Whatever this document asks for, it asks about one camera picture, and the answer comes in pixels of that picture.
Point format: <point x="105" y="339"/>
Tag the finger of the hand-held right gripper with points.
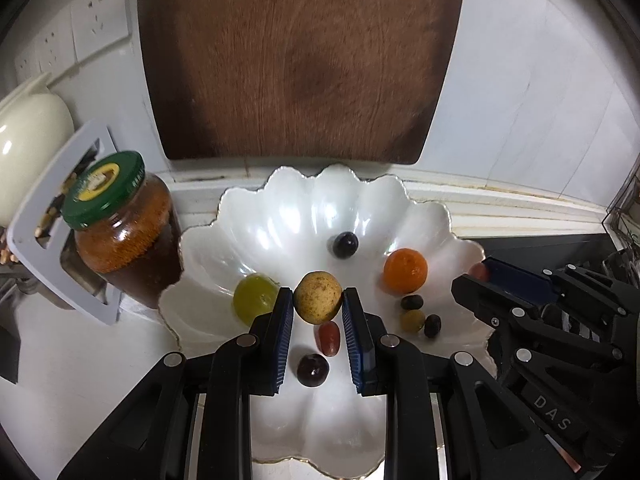
<point x="520" y="280"/>
<point x="480" y="297"/>

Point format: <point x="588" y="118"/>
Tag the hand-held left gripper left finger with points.
<point x="282" y="340"/>

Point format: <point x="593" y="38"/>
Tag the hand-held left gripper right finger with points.
<point x="357" y="340"/>

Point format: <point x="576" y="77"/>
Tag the red cherry tomato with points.
<point x="478" y="271"/>

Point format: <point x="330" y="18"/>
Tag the dark purple grape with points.
<point x="312" y="370"/>
<point x="345" y="245"/>

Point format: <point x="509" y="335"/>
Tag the green grape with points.
<point x="252" y="300"/>

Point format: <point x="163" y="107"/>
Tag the yellow-brown round fruit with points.
<point x="317" y="300"/>

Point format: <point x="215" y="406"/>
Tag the blueberry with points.
<point x="432" y="326"/>
<point x="412" y="302"/>

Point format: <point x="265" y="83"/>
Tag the small yellow-green fruit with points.
<point x="413" y="321"/>

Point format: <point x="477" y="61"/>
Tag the orange mandarin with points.
<point x="405" y="270"/>

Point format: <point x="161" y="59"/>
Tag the white scalloped ceramic bowl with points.
<point x="300" y="220"/>

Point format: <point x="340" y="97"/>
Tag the glass jar with green lid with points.
<point x="125" y="240"/>

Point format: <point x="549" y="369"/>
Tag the white shelf rack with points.
<point x="30" y="255"/>

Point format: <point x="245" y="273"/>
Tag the black knife block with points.
<point x="9" y="355"/>

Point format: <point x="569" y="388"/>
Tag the dark wooden cutting board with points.
<point x="300" y="60"/>

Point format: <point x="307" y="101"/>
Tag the cream ceramic teapot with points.
<point x="30" y="135"/>

